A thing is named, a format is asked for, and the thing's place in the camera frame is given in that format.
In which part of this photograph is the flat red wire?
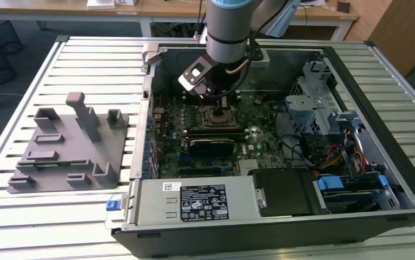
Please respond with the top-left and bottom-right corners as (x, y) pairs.
(329, 145), (369, 170)

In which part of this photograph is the silver CPU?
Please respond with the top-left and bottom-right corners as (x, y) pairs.
(208, 108), (231, 124)

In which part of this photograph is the blue case latch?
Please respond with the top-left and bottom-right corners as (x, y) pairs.
(104, 199), (121, 214)

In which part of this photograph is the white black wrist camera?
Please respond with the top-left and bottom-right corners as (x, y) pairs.
(177, 55), (216, 98)

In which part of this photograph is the silver chipset heatsink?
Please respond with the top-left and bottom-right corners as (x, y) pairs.
(237, 159), (261, 173)

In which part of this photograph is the black graphics card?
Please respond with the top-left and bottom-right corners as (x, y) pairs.
(188, 138), (236, 158)

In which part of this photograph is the yellow wire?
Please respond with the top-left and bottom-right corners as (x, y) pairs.
(316, 151), (365, 170)

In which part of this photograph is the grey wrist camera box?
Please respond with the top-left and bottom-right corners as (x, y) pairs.
(247, 50), (269, 69)

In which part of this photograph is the grey parts rack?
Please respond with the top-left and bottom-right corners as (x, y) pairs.
(6, 92), (131, 194)

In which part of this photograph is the hard disk in blue carrier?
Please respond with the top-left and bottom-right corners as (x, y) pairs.
(313, 174), (401, 215)

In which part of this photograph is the silver power supply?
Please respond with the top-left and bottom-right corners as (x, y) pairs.
(124, 177), (257, 228)

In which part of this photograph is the CPU socket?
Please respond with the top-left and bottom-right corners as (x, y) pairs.
(200, 105), (240, 128)

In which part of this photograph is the silver metal drive cage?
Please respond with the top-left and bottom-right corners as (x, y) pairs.
(284, 61), (341, 136)

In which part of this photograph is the silver metal support bar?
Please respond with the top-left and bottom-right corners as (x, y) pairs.
(335, 112), (387, 181)

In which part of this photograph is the black PC case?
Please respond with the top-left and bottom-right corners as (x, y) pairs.
(104, 40), (415, 259)

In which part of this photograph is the plain white box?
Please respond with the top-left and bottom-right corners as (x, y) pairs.
(85, 0), (117, 10)

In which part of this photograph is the black plastic shroud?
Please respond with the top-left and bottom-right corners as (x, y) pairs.
(251, 167), (329, 218)

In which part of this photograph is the black camera cable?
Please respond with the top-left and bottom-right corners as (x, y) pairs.
(205, 37), (261, 98)

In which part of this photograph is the green RAM stick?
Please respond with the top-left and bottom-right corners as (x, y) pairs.
(33, 161), (88, 167)

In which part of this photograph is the green motherboard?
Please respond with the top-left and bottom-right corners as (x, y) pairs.
(151, 90), (304, 179)

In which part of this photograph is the light wood desk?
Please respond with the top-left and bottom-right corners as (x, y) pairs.
(140, 0), (360, 41)
(0, 0), (153, 37)

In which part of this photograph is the brown wooden cabinet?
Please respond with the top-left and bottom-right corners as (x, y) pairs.
(343, 0), (415, 78)

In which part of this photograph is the black expansion slot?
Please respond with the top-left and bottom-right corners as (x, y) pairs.
(177, 167), (221, 176)

